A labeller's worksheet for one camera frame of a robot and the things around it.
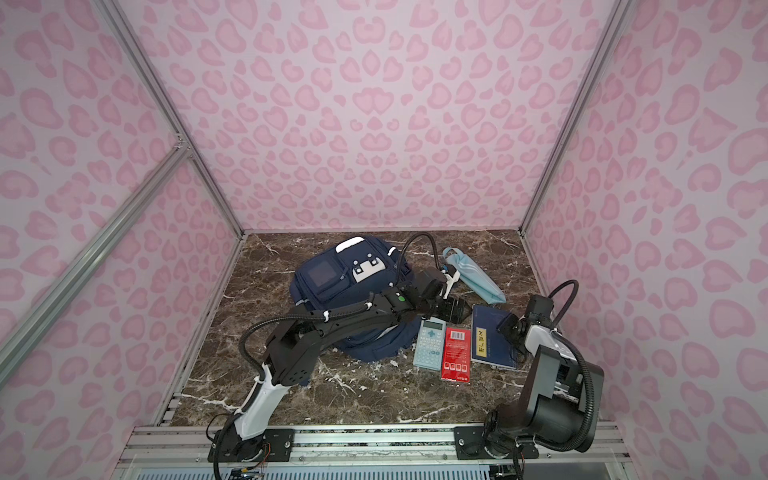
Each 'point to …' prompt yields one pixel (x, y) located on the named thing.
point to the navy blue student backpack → (348, 274)
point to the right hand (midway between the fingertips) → (507, 328)
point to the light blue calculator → (430, 345)
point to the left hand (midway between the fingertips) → (467, 304)
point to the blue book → (489, 345)
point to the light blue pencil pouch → (474, 279)
